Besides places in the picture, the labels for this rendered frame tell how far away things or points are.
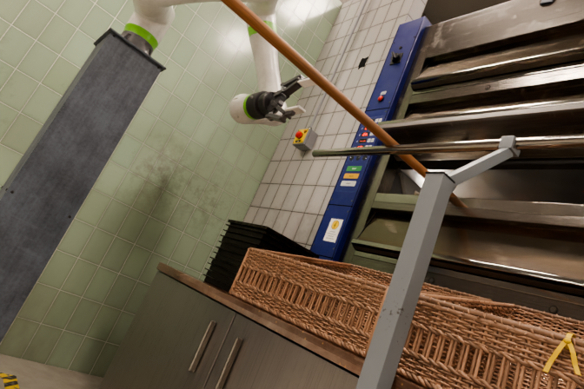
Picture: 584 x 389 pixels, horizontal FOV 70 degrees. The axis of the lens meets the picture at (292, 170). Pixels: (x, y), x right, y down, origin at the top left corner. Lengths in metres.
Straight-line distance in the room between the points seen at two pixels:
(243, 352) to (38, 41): 1.58
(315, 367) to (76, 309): 1.46
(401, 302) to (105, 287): 1.65
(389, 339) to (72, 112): 1.15
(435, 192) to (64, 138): 1.12
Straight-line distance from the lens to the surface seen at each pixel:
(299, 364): 0.98
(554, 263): 1.37
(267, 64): 1.65
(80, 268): 2.16
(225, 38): 2.48
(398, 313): 0.78
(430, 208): 0.83
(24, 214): 1.48
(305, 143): 2.24
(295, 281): 1.14
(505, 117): 1.49
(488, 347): 0.82
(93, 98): 1.52
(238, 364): 1.14
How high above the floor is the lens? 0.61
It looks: 17 degrees up
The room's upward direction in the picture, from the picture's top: 24 degrees clockwise
